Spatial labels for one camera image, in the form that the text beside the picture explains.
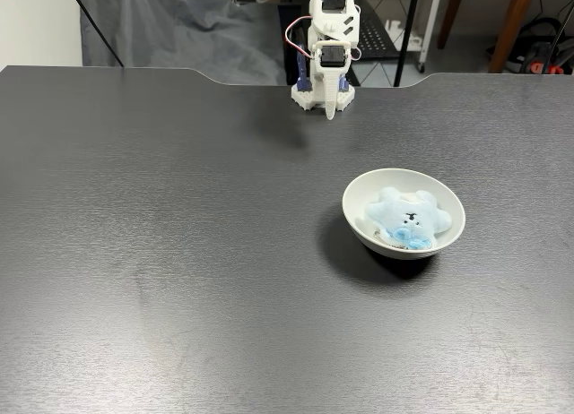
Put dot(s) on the skyblue plush doll with keyring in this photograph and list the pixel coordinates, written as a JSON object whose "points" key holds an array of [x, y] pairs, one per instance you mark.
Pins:
{"points": [[403, 217]]}

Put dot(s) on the white bowl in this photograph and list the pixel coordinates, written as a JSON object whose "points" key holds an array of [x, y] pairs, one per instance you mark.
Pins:
{"points": [[359, 194]]}

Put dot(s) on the blue table clamp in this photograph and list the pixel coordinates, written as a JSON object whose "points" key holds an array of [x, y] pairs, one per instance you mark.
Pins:
{"points": [[343, 83], [301, 73]]}

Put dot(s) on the grey cloth backdrop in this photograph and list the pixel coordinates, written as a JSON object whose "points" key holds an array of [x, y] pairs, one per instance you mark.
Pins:
{"points": [[179, 28]]}

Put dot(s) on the black and red vacuum cleaner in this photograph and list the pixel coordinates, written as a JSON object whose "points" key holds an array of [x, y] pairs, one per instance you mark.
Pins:
{"points": [[538, 51]]}

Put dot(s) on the black tripod leg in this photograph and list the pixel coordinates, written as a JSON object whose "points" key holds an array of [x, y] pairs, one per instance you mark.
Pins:
{"points": [[94, 24]]}

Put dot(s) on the white cart frame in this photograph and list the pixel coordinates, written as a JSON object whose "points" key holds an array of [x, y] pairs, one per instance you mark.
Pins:
{"points": [[428, 28]]}

